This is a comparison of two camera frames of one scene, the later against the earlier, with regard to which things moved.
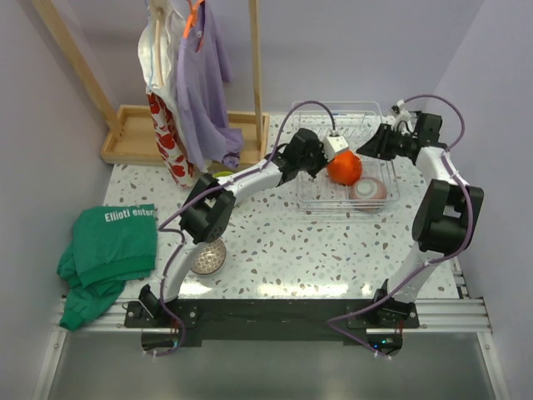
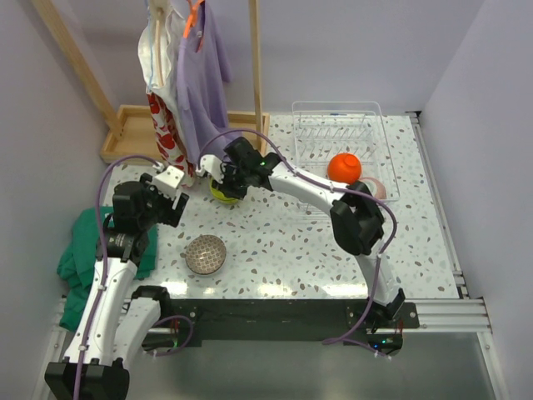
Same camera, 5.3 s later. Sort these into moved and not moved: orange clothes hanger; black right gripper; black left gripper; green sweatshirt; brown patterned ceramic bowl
Moved: black left gripper; black right gripper
Not moved: green sweatshirt; brown patterned ceramic bowl; orange clothes hanger
